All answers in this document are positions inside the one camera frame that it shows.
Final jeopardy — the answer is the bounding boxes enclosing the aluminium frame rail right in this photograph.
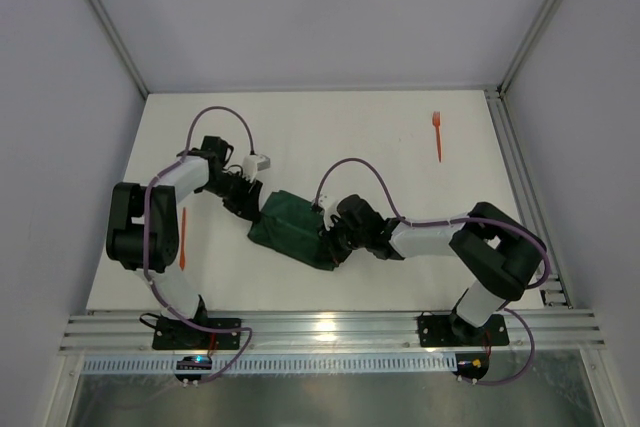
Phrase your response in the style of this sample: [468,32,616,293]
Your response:
[485,87,573,309]

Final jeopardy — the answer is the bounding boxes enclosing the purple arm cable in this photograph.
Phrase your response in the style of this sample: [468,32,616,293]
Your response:
[142,105,256,391]
[315,156,554,387]

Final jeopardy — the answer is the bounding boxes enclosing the green cloth napkin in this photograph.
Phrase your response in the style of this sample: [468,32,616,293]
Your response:
[247,190,339,271]

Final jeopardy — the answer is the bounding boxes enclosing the black controller board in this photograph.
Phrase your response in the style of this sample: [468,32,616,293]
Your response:
[174,355,212,384]
[453,355,490,384]

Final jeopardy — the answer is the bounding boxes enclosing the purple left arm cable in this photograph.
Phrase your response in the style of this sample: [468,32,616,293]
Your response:
[142,105,256,391]

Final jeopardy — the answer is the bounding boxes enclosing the orange plastic fork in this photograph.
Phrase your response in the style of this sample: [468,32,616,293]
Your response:
[432,111,442,163]

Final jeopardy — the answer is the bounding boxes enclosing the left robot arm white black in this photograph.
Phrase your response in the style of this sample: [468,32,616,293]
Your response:
[106,136,271,334]

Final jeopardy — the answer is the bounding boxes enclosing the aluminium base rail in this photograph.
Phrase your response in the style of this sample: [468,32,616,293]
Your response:
[60,309,605,354]

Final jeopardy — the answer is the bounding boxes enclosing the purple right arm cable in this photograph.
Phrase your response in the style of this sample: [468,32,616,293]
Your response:
[315,156,554,387]

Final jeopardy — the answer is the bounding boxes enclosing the aluminium frame post left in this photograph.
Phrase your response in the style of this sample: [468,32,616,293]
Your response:
[85,0,150,99]

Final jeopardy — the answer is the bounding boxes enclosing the orange plastic knife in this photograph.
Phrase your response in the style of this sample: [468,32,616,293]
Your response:
[178,207,187,271]

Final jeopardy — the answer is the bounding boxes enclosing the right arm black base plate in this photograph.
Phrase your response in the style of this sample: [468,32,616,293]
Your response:
[416,312,510,348]

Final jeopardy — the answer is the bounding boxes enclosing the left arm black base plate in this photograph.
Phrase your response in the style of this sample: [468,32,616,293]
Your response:
[152,317,241,351]

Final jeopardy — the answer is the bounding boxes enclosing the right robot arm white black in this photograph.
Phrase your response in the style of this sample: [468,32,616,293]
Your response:
[314,194,550,345]

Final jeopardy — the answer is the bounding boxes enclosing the slotted grey cable duct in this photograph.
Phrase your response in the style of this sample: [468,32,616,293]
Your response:
[81,352,456,375]

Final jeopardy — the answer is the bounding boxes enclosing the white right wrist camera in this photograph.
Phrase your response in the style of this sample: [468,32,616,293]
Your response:
[312,194,340,231]

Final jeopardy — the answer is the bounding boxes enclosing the left black controller board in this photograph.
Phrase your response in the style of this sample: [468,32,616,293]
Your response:
[174,355,212,384]

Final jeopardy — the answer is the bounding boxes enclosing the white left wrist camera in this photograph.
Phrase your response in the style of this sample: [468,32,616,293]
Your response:
[241,154,271,183]

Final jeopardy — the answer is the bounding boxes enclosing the right black controller board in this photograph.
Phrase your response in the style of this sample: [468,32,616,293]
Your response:
[453,355,490,384]

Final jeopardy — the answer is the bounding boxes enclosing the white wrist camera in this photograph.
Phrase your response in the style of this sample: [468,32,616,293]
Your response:
[312,194,340,231]
[241,154,271,183]

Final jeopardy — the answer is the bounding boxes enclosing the aluminium frame post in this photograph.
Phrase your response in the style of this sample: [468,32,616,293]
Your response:
[497,0,563,97]
[85,0,150,99]

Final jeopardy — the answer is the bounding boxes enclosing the aluminium frame post right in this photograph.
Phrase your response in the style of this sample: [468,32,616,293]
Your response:
[497,0,563,97]

